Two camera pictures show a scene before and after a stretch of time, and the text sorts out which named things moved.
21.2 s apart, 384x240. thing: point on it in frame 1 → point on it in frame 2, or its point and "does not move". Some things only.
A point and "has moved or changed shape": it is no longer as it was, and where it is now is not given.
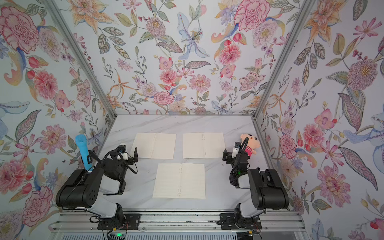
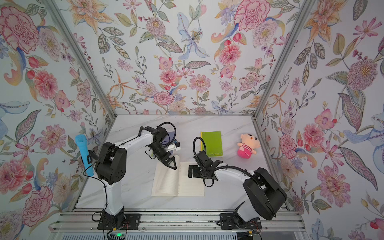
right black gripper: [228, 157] → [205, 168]
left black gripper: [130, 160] → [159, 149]
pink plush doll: [253, 143] does not move
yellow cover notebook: [180, 180] does not move
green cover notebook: [203, 145] has moved or changed shape
